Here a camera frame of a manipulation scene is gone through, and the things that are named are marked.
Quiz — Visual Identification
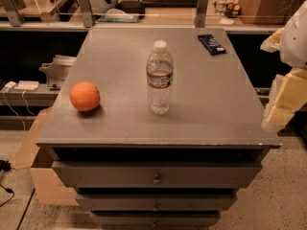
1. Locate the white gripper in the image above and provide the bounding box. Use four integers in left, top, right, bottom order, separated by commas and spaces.
260, 0, 307, 133

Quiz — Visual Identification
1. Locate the blue rxbar blueberry wrapper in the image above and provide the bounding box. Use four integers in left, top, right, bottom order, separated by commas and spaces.
198, 34, 226, 56

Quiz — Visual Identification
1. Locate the small background water bottle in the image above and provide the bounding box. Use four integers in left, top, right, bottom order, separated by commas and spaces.
215, 0, 228, 15

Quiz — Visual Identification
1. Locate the clear plastic water bottle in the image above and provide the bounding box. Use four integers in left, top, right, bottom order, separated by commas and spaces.
146, 40, 174, 115

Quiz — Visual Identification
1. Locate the black keyboard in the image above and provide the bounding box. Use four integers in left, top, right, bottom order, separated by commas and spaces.
141, 0, 198, 8

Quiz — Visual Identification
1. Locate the black pouch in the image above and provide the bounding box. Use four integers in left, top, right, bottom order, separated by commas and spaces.
117, 0, 145, 15

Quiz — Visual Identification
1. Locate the grey drawer cabinet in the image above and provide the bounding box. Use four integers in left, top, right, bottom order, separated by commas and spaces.
37, 28, 279, 227

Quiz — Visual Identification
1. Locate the orange fruit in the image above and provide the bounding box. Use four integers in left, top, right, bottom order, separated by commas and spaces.
69, 81, 100, 111

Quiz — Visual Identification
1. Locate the grey moulded part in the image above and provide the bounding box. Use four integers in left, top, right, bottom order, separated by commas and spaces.
39, 55, 76, 89

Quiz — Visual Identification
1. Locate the white power strip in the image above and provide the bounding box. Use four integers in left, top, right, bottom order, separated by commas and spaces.
14, 80, 39, 91

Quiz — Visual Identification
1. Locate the cardboard box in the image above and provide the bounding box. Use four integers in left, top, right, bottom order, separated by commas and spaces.
13, 108, 78, 206

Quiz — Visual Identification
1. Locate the black floor cable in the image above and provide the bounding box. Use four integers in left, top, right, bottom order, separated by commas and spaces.
0, 159, 15, 208

